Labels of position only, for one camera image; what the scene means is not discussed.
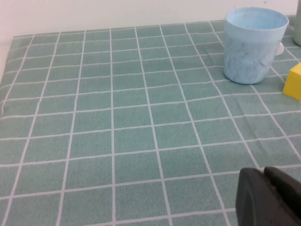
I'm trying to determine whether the green white-checked tablecloth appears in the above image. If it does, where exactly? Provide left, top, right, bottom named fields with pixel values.
left=0, top=15, right=301, bottom=226

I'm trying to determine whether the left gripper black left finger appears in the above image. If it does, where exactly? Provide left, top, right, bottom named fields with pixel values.
left=236, top=168, right=297, bottom=226

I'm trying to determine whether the yellow foam cube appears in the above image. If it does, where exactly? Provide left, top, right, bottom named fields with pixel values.
left=282, top=62, right=301, bottom=102

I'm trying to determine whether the light blue marbled cup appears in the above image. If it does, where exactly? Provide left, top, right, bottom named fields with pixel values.
left=223, top=7, right=289, bottom=85

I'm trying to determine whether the pale green plastic cup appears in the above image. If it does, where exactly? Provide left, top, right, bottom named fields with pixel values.
left=293, top=0, right=301, bottom=47

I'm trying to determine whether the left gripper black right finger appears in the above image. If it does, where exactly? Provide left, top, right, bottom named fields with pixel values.
left=263, top=166, right=301, bottom=226

